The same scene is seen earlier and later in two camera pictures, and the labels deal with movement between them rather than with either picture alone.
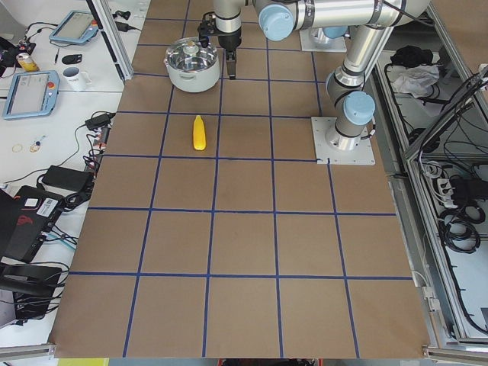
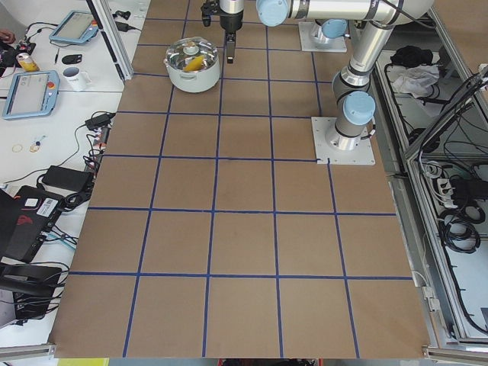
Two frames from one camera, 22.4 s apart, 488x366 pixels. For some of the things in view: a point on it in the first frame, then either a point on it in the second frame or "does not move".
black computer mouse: x=72 y=59 does not move
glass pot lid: x=188 y=56 does not move
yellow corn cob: x=199 y=136 -> x=195 y=64
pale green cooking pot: x=194 y=81 does not move
